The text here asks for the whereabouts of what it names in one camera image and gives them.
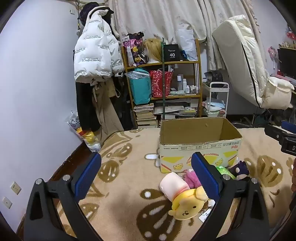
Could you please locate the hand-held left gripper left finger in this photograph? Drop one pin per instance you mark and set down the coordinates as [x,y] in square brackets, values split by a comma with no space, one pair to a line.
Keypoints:
[89,176]

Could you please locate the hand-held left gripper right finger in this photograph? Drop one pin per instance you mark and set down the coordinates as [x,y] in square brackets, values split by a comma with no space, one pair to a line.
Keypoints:
[205,176]

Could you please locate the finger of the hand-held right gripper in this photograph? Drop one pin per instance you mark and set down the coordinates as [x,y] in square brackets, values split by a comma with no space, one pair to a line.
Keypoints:
[289,127]
[275,133]

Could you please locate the pink furry plush toy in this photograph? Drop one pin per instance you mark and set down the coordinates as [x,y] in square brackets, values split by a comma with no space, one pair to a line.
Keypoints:
[192,179]

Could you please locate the green tissue pack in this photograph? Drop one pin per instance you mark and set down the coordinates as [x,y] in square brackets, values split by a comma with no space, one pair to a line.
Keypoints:
[223,171]

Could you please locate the printed cardboard box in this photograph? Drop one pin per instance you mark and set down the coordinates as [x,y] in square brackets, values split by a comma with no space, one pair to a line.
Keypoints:
[198,150]

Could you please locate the yellow plush dog pink hat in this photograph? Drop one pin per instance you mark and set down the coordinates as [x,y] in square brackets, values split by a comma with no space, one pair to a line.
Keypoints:
[185,201]

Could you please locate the dark purple plush doll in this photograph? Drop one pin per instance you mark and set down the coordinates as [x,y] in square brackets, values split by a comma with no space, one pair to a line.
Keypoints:
[240,170]

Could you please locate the cream pillow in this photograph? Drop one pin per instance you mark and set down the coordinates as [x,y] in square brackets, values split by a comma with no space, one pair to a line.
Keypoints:
[277,92]

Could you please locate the clear bag of toys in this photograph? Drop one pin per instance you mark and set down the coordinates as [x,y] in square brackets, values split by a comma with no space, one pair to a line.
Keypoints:
[89,139]

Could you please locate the beige printed blanket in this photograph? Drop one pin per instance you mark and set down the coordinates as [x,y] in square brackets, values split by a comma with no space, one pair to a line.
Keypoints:
[129,185]

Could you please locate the black monitor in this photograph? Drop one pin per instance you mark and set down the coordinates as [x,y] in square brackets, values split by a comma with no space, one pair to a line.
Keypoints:
[286,62]

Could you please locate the white rolling cart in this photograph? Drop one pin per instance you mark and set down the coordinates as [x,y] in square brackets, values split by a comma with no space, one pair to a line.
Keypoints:
[216,104]

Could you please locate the black coat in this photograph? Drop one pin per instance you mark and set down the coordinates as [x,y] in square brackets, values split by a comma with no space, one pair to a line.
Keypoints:
[86,106]

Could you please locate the pile of papers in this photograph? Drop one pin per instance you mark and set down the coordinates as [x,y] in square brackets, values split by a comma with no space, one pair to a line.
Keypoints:
[173,111]

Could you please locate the pink desk fan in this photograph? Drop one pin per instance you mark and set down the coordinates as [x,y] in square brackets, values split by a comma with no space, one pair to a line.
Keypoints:
[272,53]

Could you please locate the black tote bag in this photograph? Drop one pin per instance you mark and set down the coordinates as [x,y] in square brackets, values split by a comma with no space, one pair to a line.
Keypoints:
[126,106]

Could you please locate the black item on cart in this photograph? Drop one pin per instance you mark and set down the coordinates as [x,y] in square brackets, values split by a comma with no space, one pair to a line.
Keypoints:
[214,77]

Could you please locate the stack of books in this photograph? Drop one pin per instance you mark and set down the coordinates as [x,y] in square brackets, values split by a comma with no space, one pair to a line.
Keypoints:
[144,114]

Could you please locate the group of small bottles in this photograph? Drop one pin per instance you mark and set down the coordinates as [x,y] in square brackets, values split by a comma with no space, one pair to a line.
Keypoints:
[188,88]

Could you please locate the cream mattress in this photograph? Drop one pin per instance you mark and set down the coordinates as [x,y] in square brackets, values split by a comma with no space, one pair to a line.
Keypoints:
[238,51]

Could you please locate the green pole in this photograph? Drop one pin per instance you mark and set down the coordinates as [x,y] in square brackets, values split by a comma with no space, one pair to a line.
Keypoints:
[163,92]

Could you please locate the teal paper bag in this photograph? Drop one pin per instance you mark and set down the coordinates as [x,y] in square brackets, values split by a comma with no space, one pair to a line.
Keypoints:
[140,89]

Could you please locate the wooden shelf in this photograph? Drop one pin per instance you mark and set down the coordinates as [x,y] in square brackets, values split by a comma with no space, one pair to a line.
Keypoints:
[196,69]

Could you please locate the red patterned bag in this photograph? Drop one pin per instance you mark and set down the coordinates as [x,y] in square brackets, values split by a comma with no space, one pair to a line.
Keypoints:
[159,84]

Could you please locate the white puffer jacket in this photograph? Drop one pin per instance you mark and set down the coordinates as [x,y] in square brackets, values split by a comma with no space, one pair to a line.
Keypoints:
[92,51]

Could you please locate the white plastic bag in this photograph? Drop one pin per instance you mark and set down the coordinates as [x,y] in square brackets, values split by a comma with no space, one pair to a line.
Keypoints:
[186,44]

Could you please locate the black box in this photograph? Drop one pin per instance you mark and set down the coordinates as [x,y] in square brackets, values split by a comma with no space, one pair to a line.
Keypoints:
[171,52]

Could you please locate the purple printed bag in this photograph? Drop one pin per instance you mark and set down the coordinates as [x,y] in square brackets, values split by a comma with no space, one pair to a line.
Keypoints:
[135,49]

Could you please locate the blonde wig on mannequin head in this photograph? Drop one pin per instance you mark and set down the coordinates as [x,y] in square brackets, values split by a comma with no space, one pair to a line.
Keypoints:
[152,49]

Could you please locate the black hat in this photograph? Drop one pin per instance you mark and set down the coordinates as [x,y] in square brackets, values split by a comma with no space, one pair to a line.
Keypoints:
[90,9]

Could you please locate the white wall socket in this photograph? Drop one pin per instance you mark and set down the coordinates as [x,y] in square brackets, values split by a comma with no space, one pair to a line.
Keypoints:
[15,187]
[7,202]

